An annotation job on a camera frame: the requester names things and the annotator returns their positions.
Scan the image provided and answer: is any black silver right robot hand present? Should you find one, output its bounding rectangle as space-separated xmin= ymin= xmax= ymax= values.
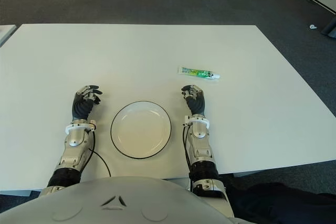
xmin=180 ymin=84 xmax=206 ymax=116

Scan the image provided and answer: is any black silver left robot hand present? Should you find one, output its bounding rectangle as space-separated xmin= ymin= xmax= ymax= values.
xmin=71 ymin=84 xmax=103 ymax=120

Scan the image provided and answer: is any green white toothpaste tube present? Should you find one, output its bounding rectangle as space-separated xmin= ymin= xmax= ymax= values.
xmin=177 ymin=66 xmax=221 ymax=80

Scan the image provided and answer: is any white plate with black rim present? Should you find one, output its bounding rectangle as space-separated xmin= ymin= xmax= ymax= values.
xmin=110 ymin=100 xmax=173 ymax=159

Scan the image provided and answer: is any grey robot torso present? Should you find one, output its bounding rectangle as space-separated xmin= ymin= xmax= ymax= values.
xmin=0 ymin=176 xmax=237 ymax=224

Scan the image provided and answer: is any white side table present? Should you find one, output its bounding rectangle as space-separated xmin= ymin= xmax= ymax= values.
xmin=0 ymin=24 xmax=17 ymax=48

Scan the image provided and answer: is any black cloth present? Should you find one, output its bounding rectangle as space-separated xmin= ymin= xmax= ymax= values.
xmin=223 ymin=174 xmax=336 ymax=224

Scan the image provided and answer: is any dark grey furniture leg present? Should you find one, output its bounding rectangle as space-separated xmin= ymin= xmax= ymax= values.
xmin=320 ymin=15 xmax=336 ymax=40

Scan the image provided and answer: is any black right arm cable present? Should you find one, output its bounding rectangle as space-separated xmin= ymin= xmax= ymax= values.
xmin=183 ymin=124 xmax=196 ymax=190

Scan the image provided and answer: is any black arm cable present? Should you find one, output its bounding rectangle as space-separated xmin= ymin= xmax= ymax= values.
xmin=88 ymin=124 xmax=112 ymax=177
xmin=183 ymin=124 xmax=196 ymax=190

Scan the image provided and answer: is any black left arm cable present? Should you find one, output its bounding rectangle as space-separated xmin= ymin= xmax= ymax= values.
xmin=88 ymin=124 xmax=112 ymax=177

